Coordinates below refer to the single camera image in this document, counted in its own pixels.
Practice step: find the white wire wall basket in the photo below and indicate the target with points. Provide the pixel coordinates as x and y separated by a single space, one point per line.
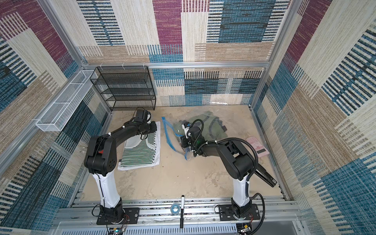
55 118

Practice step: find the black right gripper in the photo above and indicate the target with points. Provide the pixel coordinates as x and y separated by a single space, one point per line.
186 141

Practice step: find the green patterned garment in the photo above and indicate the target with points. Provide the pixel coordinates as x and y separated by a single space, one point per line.
214 129

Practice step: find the blue tape roll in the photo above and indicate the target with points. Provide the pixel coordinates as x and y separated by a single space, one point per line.
175 209

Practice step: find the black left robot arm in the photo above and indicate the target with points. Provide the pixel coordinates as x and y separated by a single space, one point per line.
101 160

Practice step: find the white tank top navy trim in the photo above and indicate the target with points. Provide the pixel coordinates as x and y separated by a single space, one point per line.
133 167

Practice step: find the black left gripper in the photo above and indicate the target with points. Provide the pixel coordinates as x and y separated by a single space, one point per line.
155 127

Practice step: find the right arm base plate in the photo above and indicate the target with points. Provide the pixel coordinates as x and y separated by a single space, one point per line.
233 212

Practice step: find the green white striped tank top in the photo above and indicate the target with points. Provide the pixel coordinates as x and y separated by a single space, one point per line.
130 155

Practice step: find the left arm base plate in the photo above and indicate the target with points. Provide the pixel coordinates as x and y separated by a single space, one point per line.
119 216

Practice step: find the black white striped shirt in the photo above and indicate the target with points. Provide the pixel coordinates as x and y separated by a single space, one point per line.
150 151

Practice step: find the black mesh shelf rack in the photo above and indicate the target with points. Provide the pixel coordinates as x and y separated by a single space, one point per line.
124 88

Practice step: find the black marker pen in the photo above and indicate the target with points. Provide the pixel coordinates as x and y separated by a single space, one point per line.
182 212

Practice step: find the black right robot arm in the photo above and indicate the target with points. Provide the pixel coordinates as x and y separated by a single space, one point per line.
241 162

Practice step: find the clear vacuum bag blue zip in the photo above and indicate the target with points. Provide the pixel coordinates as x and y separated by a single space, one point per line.
173 139

